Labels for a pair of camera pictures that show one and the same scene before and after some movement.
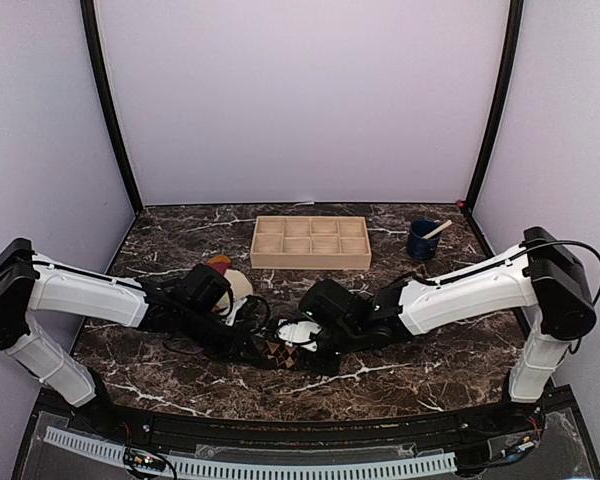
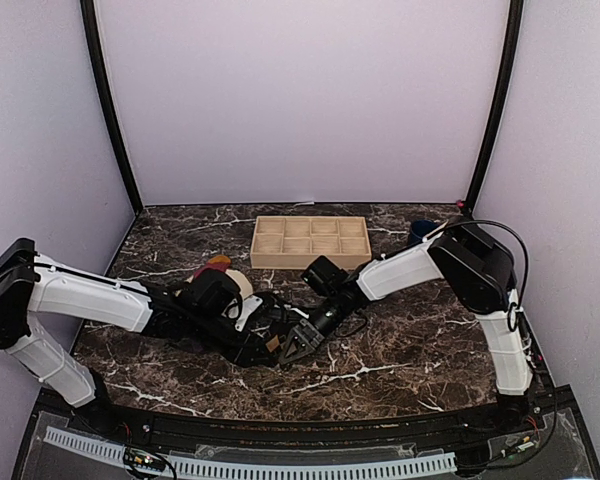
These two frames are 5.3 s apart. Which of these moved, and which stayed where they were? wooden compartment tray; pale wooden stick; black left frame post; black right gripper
Moved: black right gripper
Stayed: black left frame post; wooden compartment tray; pale wooden stick
